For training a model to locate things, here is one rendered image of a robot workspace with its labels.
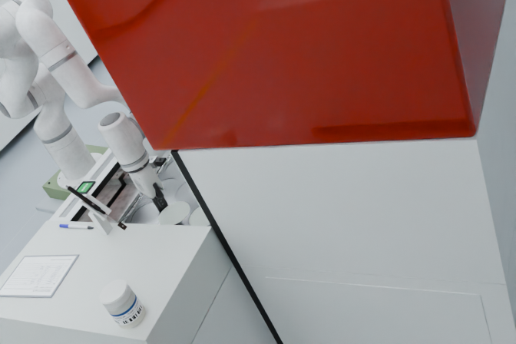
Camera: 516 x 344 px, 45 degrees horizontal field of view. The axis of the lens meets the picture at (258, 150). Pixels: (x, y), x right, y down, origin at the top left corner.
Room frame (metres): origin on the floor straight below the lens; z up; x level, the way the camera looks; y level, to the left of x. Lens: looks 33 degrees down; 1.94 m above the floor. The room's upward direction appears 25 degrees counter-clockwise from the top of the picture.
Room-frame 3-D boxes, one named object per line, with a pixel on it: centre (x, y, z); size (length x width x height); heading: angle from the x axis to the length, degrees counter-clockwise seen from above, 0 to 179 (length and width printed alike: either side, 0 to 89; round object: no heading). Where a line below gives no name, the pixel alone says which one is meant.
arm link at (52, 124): (2.04, 0.59, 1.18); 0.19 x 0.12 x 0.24; 121
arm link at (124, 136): (1.56, 0.33, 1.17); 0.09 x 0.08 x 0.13; 121
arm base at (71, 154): (2.03, 0.62, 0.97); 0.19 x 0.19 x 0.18
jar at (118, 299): (1.09, 0.43, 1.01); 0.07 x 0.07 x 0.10
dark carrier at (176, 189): (1.58, 0.23, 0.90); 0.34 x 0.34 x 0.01; 53
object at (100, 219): (1.45, 0.47, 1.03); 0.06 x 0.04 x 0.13; 53
